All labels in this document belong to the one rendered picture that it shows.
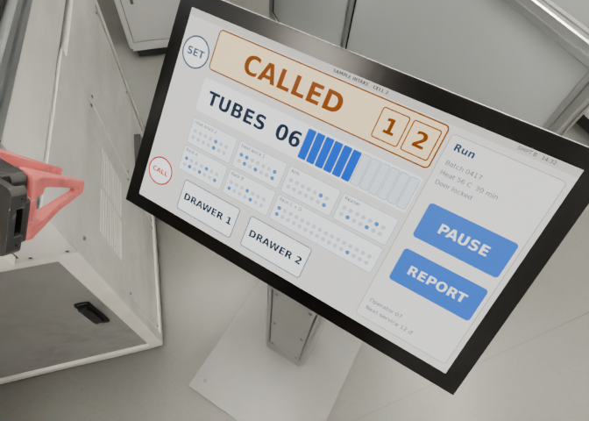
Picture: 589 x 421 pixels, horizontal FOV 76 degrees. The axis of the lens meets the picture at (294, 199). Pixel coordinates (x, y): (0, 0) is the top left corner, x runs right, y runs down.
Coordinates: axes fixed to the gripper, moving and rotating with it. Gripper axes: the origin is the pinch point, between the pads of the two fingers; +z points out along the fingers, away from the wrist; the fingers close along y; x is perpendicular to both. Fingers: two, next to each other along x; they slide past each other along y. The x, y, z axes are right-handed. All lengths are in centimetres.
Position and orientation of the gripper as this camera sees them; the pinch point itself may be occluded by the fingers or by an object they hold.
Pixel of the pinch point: (64, 181)
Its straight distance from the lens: 46.8
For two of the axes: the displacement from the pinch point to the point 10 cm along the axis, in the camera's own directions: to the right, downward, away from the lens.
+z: 3.5, -2.1, 9.1
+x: -3.5, 8.8, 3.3
